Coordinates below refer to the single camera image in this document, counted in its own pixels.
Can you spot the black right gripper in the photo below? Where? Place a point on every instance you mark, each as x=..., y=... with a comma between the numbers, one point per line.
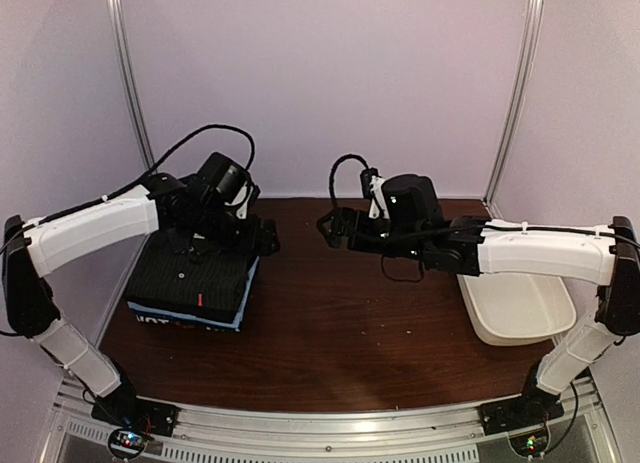
x=341, y=216

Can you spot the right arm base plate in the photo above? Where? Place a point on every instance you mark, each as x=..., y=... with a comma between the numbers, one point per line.
x=520, y=415

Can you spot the right aluminium corner post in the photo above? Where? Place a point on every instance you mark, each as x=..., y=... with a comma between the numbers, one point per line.
x=525, y=62

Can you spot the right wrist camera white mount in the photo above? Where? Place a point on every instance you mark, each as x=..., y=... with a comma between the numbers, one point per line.
x=371, y=184

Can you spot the aluminium corner post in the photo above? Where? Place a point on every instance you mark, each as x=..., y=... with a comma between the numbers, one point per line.
x=525, y=62
x=132, y=99

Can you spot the white plastic basin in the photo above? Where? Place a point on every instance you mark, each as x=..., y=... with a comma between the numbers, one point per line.
x=517, y=309

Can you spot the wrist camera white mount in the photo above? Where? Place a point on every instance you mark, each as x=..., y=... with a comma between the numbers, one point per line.
x=371, y=184
x=246, y=197

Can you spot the aluminium front rail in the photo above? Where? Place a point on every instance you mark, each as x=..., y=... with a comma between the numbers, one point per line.
x=449, y=433

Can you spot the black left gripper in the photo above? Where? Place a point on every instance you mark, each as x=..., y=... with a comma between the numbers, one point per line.
x=263, y=245

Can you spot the dark pinstriped long sleeve shirt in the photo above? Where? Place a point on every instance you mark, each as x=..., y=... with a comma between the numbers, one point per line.
x=163, y=249

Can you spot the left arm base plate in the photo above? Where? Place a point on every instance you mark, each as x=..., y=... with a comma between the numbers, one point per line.
x=141, y=415

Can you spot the left aluminium corner post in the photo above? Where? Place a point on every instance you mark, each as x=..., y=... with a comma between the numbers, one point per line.
x=132, y=99

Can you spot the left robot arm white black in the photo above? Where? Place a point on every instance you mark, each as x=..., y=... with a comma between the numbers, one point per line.
x=212, y=203

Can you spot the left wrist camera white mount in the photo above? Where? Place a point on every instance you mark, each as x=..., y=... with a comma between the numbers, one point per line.
x=246, y=197

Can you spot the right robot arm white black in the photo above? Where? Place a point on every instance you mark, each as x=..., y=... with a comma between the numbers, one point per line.
x=405, y=220

